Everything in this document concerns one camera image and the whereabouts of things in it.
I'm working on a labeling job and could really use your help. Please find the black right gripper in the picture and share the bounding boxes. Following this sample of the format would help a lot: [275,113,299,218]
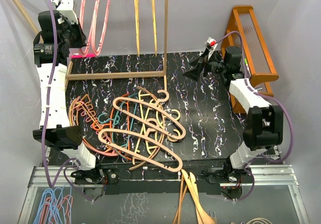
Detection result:
[182,49,227,82]

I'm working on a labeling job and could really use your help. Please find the pink plastic hanger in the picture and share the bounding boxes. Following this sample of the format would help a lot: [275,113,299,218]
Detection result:
[67,0,101,56]
[85,0,111,55]

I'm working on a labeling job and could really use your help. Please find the yellow velvet hanger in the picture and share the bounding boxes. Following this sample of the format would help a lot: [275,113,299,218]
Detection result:
[134,0,140,56]
[151,0,157,55]

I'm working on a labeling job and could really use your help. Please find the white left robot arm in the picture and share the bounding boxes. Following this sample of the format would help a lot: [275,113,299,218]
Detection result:
[33,10,104,183]

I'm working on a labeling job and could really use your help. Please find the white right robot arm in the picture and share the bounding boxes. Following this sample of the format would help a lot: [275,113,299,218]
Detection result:
[183,46,283,182]

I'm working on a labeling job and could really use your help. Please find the wooden hangers on floor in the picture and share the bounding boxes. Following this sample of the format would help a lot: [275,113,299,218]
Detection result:
[173,169,217,223]

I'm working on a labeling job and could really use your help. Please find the pink tape strip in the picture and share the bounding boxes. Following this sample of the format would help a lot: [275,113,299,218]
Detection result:
[71,54,96,59]

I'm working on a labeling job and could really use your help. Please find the orange wooden shelf rack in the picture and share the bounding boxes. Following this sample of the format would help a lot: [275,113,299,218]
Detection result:
[220,5,279,113]

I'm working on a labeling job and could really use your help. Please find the orange thin hanger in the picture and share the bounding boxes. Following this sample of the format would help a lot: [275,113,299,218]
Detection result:
[68,93,136,159]

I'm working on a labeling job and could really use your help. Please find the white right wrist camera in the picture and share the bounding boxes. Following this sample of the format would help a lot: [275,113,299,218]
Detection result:
[205,37,217,51]

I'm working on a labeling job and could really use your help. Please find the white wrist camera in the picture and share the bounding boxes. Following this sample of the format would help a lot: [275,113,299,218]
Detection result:
[51,0,78,25]
[205,37,217,51]

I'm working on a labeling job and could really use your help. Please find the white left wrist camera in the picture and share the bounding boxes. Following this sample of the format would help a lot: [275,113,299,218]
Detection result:
[51,0,78,25]

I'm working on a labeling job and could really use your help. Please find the wooden clothes rack frame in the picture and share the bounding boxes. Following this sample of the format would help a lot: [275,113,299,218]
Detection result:
[12,0,169,87]

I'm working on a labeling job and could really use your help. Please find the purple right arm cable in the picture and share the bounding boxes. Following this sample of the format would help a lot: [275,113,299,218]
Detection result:
[215,31,294,202]

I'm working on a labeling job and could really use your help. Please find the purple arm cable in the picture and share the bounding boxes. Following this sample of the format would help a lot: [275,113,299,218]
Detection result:
[41,0,93,202]
[215,31,294,202]

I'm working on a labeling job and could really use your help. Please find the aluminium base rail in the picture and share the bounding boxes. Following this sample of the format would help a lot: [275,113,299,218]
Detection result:
[220,165,299,186]

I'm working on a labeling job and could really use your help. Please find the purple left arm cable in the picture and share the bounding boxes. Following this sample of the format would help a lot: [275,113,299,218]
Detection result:
[41,0,93,202]

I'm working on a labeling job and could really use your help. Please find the blue wire hangers pile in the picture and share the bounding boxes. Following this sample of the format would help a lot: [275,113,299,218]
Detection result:
[32,185,73,223]

